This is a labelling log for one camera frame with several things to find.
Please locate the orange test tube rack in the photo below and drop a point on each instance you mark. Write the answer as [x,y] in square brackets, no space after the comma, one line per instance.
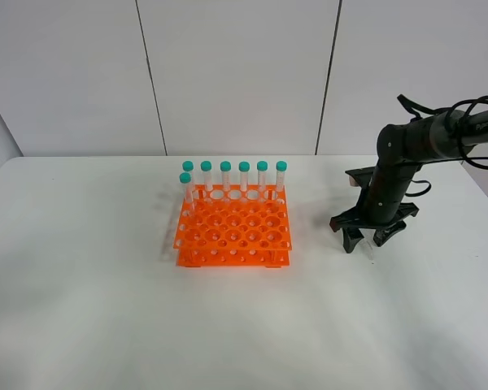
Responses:
[234,229]

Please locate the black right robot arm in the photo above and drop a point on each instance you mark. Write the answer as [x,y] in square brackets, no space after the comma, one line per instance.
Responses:
[402,150]

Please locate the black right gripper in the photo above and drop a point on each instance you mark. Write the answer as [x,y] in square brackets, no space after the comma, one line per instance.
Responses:
[351,221]

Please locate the teal-capped tube far right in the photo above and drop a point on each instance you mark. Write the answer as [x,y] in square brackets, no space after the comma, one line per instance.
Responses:
[281,167]

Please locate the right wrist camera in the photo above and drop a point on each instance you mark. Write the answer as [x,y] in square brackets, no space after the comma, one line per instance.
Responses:
[360,177]

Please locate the teal-capped test tube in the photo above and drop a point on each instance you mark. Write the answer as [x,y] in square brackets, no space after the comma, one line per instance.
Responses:
[367,249]

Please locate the teal-capped tube front left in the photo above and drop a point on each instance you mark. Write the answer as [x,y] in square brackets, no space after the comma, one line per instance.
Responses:
[187,183]

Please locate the teal-capped tube back middle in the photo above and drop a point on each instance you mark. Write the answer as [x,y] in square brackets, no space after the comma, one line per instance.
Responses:
[225,168]

